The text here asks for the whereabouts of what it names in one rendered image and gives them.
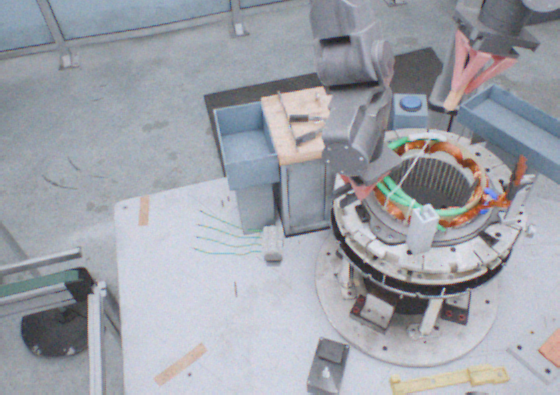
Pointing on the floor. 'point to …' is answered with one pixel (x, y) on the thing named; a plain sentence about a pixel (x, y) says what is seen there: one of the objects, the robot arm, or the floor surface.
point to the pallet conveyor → (66, 284)
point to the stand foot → (56, 332)
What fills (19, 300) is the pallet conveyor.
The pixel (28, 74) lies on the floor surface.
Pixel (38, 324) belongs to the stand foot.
